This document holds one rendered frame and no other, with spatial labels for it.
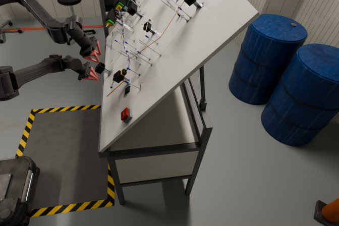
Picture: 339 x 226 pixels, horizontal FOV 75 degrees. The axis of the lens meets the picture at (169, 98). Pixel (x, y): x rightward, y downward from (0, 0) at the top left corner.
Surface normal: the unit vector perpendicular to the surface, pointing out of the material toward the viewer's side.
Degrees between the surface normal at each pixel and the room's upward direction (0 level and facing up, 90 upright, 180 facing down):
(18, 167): 0
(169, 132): 0
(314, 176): 0
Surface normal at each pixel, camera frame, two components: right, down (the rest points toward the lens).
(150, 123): 0.07, -0.69
